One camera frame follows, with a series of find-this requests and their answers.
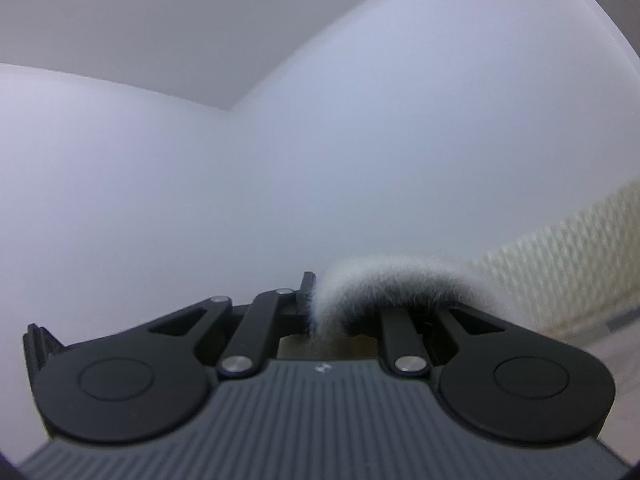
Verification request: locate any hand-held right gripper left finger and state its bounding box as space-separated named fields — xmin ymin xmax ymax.
xmin=147 ymin=271 xmax=318 ymax=379

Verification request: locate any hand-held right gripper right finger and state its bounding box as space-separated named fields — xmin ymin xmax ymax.
xmin=376 ymin=304 xmax=507 ymax=378

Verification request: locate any white sweater with blue stripes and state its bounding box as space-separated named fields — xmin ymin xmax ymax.
xmin=307 ymin=254 xmax=511 ymax=347

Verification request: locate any cream quilted headboard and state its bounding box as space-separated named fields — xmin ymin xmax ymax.
xmin=467 ymin=176 xmax=640 ymax=337

